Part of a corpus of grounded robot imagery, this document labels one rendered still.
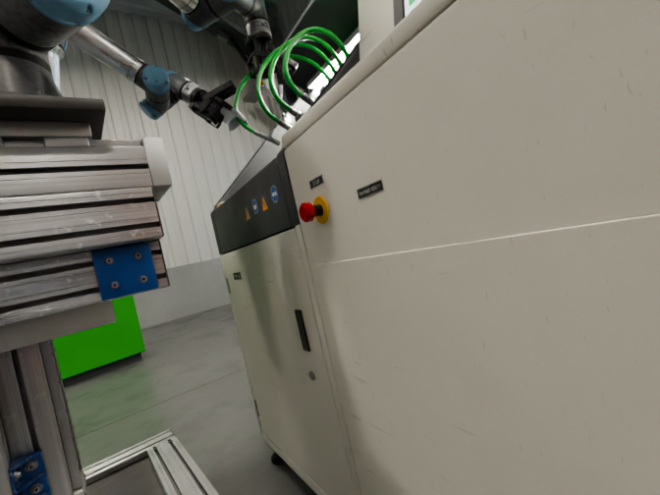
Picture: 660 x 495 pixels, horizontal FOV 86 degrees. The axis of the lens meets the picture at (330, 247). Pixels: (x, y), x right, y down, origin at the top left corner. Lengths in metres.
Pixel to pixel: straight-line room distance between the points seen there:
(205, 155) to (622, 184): 8.13
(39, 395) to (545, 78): 0.95
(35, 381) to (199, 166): 7.48
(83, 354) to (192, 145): 5.24
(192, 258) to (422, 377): 7.29
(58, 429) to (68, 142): 0.56
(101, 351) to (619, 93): 4.18
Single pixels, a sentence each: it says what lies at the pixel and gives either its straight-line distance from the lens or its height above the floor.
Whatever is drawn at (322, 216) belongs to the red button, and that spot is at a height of 0.79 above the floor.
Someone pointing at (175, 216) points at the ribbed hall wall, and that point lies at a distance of 7.81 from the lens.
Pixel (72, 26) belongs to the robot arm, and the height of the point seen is 1.14.
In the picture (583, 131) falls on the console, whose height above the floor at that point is 0.78.
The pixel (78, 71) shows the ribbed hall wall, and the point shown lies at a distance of 8.55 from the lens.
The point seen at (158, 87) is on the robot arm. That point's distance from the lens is 1.31.
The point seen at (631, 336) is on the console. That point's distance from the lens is 0.39.
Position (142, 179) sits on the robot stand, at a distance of 0.71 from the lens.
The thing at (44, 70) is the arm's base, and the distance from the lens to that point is 0.80.
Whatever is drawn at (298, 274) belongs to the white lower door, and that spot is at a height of 0.68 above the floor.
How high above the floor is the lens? 0.73
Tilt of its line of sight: level
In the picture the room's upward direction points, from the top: 13 degrees counter-clockwise
